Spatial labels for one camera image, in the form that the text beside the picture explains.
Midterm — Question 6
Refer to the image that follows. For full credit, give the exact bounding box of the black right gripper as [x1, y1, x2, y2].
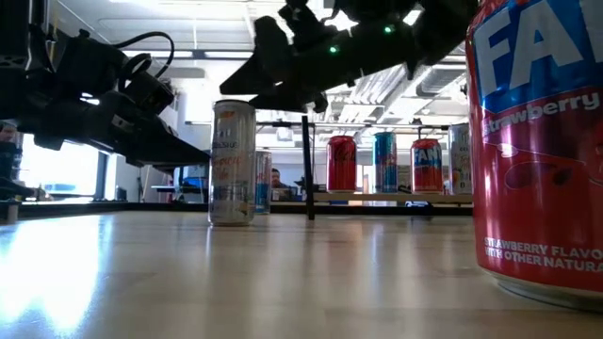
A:
[219, 0, 416, 115]

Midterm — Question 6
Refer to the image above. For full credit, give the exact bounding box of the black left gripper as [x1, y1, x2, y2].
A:
[26, 34, 212, 170]

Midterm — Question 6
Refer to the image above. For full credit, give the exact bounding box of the tall white beverage can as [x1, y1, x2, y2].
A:
[208, 99, 258, 228]
[448, 122, 474, 196]

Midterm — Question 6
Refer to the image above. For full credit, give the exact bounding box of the red Coca-Cola can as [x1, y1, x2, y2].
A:
[326, 135, 358, 194]

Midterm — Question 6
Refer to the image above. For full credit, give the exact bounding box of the blue silver Red Bull can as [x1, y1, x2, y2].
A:
[254, 150, 273, 216]
[372, 131, 399, 194]

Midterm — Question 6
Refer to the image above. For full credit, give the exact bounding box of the red Fanta strawberry can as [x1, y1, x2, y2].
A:
[410, 137, 444, 195]
[464, 0, 603, 313]

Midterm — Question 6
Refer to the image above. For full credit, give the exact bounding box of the long ceiling light fixture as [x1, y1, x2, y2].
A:
[120, 49, 255, 60]

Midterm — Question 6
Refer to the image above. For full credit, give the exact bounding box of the person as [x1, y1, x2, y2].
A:
[269, 167, 289, 190]

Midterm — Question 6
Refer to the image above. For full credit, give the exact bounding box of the large window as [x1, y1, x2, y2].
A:
[18, 134, 110, 202]

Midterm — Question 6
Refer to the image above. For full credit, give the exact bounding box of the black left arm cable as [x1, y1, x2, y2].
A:
[112, 30, 176, 93]

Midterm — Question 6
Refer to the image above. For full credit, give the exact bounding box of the wooden shelf black frame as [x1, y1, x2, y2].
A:
[301, 114, 475, 222]

